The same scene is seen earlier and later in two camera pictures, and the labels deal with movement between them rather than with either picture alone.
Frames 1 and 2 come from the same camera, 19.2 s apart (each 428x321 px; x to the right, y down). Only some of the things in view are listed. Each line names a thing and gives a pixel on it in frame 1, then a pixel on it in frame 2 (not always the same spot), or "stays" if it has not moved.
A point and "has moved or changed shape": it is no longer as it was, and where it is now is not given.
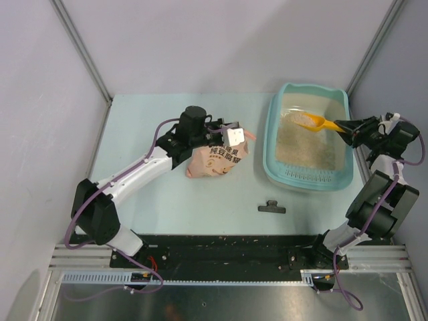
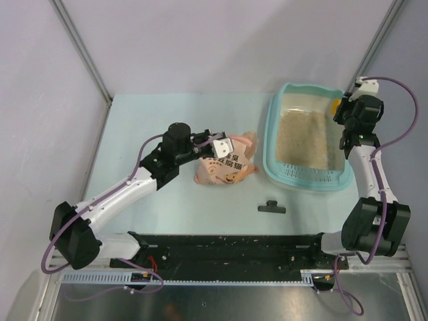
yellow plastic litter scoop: [314, 122] to [336, 102]
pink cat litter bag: [215, 160] has moved or changed shape
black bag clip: [271, 206] stays
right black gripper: [356, 129] to [345, 103]
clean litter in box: [297, 146] stays
